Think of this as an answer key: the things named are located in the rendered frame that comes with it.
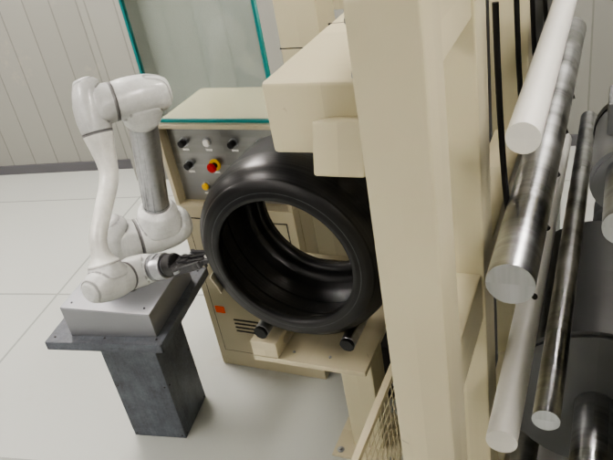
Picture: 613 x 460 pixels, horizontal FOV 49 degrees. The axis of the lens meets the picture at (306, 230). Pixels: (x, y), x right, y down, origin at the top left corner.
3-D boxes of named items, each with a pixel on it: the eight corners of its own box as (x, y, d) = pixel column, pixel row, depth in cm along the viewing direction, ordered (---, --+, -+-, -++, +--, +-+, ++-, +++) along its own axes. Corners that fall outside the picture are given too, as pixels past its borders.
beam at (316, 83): (364, 53, 183) (358, -4, 176) (459, 49, 173) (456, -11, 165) (271, 153, 137) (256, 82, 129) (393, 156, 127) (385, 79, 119)
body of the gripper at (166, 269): (154, 263, 218) (176, 259, 213) (169, 248, 224) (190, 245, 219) (165, 282, 221) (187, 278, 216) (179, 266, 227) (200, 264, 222)
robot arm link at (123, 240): (92, 263, 271) (77, 215, 260) (137, 248, 277) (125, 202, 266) (101, 283, 258) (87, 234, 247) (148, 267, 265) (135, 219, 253)
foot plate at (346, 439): (353, 407, 296) (352, 403, 294) (413, 418, 285) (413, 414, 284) (332, 455, 275) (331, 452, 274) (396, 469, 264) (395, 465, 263)
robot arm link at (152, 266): (155, 248, 227) (168, 245, 224) (168, 270, 231) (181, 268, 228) (140, 264, 220) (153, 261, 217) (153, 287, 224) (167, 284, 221)
